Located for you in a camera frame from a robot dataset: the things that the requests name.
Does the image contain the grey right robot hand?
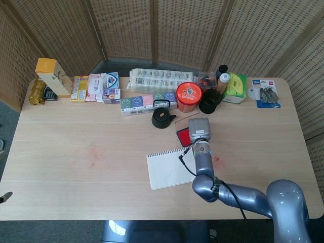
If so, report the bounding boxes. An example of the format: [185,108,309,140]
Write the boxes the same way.
[187,117,212,145]

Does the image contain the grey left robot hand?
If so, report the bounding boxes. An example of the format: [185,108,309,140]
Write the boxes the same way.
[0,191,13,205]

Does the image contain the white spiral notepad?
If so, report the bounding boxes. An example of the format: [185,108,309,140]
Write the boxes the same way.
[146,147,198,191]

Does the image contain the red ink pad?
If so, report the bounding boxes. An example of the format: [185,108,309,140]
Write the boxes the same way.
[174,112,203,147]

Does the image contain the black mesh pen holder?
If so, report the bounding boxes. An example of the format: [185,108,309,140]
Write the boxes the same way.
[198,88,222,115]

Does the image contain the orange lidded tub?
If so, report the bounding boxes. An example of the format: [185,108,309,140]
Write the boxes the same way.
[176,82,204,113]

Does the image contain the black teapot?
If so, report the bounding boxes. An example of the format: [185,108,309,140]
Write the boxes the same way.
[151,99,177,130]

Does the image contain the clear plastic box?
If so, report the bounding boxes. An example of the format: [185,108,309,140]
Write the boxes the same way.
[196,71,218,91]

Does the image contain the brown bottle white cap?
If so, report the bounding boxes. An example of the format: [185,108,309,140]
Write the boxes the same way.
[217,72,230,94]

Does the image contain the green tissue box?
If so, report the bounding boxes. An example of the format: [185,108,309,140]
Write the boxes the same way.
[221,72,248,104]

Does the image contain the clear round disc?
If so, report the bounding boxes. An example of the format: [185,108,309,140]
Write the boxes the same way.
[247,87,259,101]

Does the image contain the black bottle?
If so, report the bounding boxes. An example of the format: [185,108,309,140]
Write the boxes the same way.
[215,64,229,79]

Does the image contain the multicolour pocket tissue pack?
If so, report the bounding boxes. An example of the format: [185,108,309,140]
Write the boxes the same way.
[119,91,178,117]

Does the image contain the long white tissue pack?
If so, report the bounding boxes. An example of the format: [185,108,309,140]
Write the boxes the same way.
[127,68,195,94]

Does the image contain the blue blister card clips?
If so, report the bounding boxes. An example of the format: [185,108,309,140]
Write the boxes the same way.
[251,78,281,109]

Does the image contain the small purple box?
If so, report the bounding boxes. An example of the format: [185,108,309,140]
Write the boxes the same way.
[102,88,122,105]

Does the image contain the blue and white pack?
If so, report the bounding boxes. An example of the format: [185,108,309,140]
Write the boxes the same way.
[102,71,120,90]

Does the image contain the gold foil packet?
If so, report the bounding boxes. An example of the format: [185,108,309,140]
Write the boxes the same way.
[28,77,48,106]

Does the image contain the pink wet wipes pack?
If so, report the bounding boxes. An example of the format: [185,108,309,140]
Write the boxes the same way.
[85,73,107,102]

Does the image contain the yellow box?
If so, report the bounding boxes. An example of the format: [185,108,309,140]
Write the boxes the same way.
[70,75,89,103]

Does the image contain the woven folding screen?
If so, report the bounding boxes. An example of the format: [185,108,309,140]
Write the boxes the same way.
[0,0,324,203]

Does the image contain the tall cream orange carton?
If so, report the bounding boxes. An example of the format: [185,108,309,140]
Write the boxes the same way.
[34,57,74,98]

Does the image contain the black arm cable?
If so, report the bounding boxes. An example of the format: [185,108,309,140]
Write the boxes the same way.
[178,146,255,243]

